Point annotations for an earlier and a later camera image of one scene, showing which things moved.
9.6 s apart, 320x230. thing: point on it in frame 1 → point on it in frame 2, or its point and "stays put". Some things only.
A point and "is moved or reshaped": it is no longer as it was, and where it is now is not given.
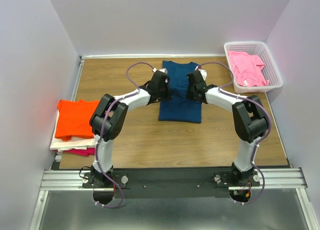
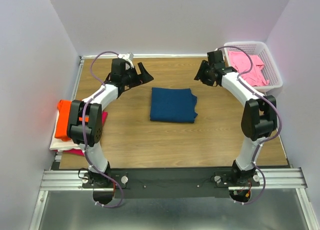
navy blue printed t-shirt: [179, 108] is moved or reshaped
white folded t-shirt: [58, 144] stays put
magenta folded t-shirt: [90, 151] stays put
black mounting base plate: [170, 183] stays put
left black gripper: [168, 95] → [141, 78]
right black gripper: [189, 95] → [199, 75]
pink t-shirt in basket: [247, 69] stays put
